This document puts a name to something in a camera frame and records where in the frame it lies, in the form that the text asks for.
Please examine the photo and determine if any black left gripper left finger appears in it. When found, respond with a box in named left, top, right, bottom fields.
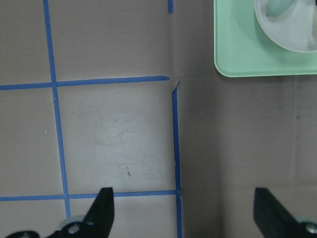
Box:
left=53, top=187, right=114, bottom=238

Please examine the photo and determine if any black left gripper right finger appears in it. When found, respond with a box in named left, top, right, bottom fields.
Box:
left=253, top=187, right=311, bottom=238

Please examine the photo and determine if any beige round plate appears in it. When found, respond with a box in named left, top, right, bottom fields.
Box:
left=253, top=0, right=317, bottom=54

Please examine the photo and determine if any teal plastic spoon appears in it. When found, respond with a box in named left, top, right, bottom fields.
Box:
left=266, top=0, right=295, bottom=17

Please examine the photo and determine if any mint green tray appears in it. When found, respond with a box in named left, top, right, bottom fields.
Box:
left=213, top=0, right=317, bottom=77

